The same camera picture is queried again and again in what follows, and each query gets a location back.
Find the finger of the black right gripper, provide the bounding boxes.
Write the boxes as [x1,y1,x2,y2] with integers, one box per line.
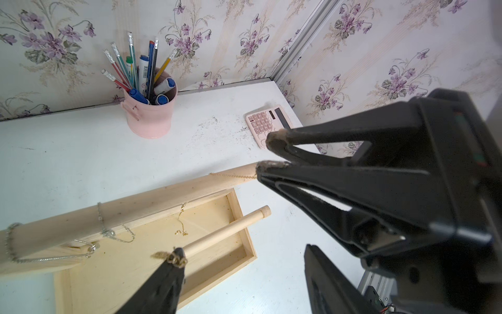
[256,161,458,243]
[265,102,423,165]

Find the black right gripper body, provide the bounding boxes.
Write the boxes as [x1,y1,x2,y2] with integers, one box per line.
[345,90,501,313]

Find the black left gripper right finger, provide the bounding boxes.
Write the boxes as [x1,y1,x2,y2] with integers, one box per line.
[304,245,377,314]

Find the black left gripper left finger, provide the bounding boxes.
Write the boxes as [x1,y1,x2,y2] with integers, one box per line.
[116,248,186,313]

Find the long gold necklace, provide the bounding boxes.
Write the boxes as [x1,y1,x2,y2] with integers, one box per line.
[150,171,258,270]

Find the wooden jewelry display stand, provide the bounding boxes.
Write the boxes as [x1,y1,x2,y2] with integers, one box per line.
[1,164,271,313]

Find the short gold chain bracelet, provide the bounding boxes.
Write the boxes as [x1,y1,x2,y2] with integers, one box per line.
[4,222,98,264]

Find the pink calculator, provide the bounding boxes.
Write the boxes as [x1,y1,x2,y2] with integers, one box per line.
[245,106,291,149]

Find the pink pen holder cup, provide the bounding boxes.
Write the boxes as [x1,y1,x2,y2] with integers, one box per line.
[120,83,178,139]

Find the pens in pink cup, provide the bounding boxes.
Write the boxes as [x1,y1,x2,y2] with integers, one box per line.
[101,31,178,106]

